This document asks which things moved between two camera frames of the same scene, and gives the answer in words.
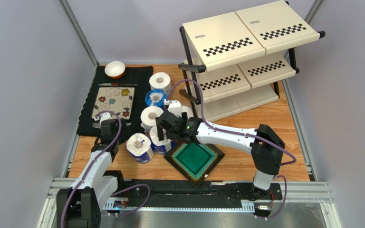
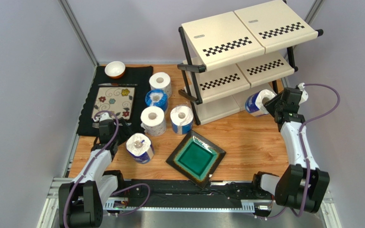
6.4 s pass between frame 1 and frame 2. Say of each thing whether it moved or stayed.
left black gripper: stayed
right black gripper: moved
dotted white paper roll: stayed
